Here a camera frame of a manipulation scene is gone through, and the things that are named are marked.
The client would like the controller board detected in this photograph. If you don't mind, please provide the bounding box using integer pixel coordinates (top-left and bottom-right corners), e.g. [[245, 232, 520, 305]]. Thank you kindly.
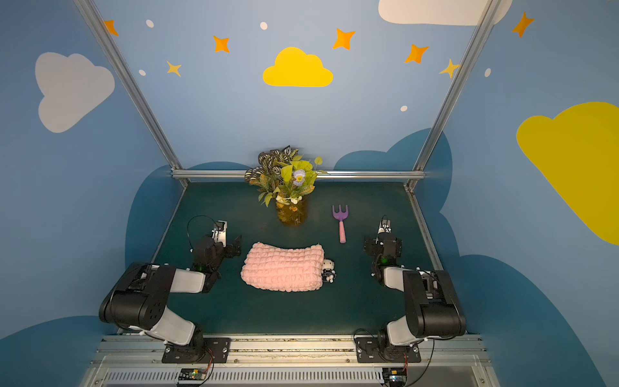
[[177, 369, 209, 384], [382, 368, 407, 387]]

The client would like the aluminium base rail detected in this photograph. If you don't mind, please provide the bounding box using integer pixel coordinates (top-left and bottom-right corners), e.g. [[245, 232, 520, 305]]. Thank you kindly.
[[81, 333, 500, 386]]

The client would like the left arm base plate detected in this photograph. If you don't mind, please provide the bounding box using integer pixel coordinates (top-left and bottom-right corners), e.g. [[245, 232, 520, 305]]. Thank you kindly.
[[161, 336, 231, 364]]

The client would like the back horizontal aluminium bar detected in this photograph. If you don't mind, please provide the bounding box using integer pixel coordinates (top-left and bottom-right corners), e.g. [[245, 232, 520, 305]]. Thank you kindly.
[[172, 169, 425, 180]]

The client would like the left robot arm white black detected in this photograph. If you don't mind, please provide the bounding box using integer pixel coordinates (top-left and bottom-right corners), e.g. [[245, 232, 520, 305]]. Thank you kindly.
[[98, 235, 242, 364]]

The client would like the artificial plant bouquet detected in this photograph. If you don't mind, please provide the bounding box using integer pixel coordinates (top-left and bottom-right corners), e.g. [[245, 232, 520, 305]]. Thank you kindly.
[[244, 146, 327, 208]]

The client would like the pink puffy bag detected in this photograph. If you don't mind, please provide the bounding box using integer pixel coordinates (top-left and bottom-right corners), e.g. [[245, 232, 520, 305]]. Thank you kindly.
[[240, 243, 325, 293]]

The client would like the right controller board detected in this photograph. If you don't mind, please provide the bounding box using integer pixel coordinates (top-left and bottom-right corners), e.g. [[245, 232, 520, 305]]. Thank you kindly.
[[382, 368, 407, 387]]

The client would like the small doll keychain decoration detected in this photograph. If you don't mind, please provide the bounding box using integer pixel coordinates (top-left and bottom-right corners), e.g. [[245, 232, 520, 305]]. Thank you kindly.
[[322, 259, 336, 283]]

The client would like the purple pink toy rake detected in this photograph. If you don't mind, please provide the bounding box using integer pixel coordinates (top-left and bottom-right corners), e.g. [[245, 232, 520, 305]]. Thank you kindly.
[[331, 206, 349, 243]]

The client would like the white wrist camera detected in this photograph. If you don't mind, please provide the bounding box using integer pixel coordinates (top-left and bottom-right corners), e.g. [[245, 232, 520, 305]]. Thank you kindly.
[[212, 220, 227, 247], [378, 218, 392, 234]]

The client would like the left diagonal aluminium post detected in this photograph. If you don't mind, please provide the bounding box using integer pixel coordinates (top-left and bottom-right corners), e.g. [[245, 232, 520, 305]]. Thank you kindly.
[[74, 0, 182, 174]]

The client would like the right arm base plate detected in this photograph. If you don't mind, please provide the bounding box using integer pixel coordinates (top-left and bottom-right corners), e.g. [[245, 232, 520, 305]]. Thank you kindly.
[[353, 336, 422, 363]]

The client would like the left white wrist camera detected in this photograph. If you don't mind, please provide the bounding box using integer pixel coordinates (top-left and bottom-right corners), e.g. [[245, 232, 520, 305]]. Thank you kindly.
[[212, 220, 227, 247]]

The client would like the left controller board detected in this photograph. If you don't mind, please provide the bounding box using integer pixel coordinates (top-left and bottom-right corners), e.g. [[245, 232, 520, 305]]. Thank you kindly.
[[177, 369, 209, 384]]

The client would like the diagonal aluminium post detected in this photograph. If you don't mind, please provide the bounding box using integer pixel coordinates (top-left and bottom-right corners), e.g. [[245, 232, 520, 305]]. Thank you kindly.
[[413, 0, 503, 174], [74, 0, 182, 174]]

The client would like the amber glass vase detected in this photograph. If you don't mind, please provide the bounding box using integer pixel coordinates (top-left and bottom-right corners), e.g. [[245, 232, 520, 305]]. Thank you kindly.
[[277, 196, 308, 227]]

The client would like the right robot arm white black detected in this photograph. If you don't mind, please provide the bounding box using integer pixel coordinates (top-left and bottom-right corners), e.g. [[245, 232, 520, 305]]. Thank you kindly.
[[364, 232, 467, 362]]

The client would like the right diagonal aluminium post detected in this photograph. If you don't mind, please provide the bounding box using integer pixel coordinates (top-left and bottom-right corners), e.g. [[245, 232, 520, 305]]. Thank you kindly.
[[413, 0, 503, 174]]

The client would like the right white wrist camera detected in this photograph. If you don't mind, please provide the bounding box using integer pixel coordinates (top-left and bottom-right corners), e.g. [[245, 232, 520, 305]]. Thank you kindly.
[[378, 218, 392, 234]]

